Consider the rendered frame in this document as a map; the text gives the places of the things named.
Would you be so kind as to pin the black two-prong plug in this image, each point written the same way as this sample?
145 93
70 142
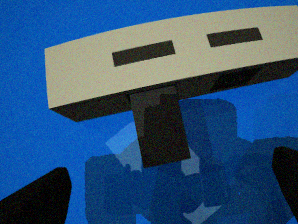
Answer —
160 131

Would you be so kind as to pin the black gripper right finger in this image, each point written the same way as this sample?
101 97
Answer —
285 168

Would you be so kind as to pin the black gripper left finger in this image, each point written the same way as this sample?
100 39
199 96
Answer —
45 201

